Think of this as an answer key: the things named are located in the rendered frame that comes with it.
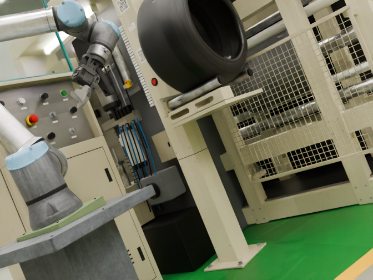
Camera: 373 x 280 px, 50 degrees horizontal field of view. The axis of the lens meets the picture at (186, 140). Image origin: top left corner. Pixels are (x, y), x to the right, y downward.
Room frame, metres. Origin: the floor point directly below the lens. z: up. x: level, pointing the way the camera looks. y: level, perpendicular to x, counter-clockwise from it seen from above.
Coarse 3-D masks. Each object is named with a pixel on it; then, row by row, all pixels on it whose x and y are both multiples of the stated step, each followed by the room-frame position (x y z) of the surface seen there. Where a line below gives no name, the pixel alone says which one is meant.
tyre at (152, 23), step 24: (144, 0) 1.92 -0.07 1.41; (168, 0) 1.75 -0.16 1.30; (192, 0) 2.16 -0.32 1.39; (216, 0) 2.13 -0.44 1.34; (144, 24) 1.84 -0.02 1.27; (168, 24) 1.74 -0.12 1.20; (192, 24) 1.75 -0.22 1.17; (216, 24) 2.22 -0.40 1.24; (240, 24) 2.08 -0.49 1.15; (144, 48) 1.86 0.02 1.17; (168, 48) 1.78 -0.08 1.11; (192, 48) 1.75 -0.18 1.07; (216, 48) 2.26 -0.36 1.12; (240, 48) 2.02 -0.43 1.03; (168, 72) 1.86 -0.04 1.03; (192, 72) 1.82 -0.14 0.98; (216, 72) 1.84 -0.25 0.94; (240, 72) 2.01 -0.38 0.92
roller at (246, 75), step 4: (248, 68) 2.03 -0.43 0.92; (244, 72) 2.03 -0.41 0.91; (248, 72) 2.02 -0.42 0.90; (252, 72) 2.04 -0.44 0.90; (240, 76) 2.05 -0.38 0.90; (244, 76) 2.03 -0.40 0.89; (248, 76) 2.03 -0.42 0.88; (236, 80) 2.07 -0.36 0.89; (240, 80) 2.06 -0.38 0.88; (224, 84) 2.12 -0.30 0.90; (228, 84) 2.10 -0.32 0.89; (232, 84) 2.10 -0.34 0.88; (216, 88) 2.15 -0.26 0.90; (200, 96) 2.23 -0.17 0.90
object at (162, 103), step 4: (168, 96) 2.05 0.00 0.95; (172, 96) 2.07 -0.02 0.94; (176, 96) 2.09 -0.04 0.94; (160, 100) 2.00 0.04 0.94; (164, 100) 2.02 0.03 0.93; (168, 100) 2.03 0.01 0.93; (192, 100) 2.18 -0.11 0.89; (208, 100) 2.28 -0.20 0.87; (160, 104) 2.00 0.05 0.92; (164, 104) 2.01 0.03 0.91; (184, 104) 2.12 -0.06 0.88; (160, 108) 2.01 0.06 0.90; (164, 108) 2.00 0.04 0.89; (168, 108) 2.02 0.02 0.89; (176, 108) 2.06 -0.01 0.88; (164, 112) 2.00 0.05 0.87; (168, 112) 2.01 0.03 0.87; (164, 116) 2.00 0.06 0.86
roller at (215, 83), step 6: (216, 78) 1.81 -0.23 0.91; (222, 78) 1.82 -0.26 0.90; (204, 84) 1.86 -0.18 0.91; (210, 84) 1.83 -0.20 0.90; (216, 84) 1.82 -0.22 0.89; (192, 90) 1.91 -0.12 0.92; (198, 90) 1.88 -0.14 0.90; (204, 90) 1.87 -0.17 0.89; (210, 90) 1.87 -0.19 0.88; (180, 96) 1.96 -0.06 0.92; (186, 96) 1.93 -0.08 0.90; (192, 96) 1.92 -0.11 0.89; (198, 96) 1.92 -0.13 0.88; (168, 102) 2.03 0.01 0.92; (174, 102) 1.99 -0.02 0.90; (180, 102) 1.97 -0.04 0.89
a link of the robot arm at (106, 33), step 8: (96, 24) 1.55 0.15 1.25; (104, 24) 1.56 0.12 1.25; (112, 24) 1.57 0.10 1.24; (96, 32) 1.54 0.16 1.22; (104, 32) 1.55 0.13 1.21; (112, 32) 1.56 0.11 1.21; (96, 40) 1.53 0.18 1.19; (104, 40) 1.54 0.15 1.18; (112, 40) 1.56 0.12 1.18; (112, 48) 1.56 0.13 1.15
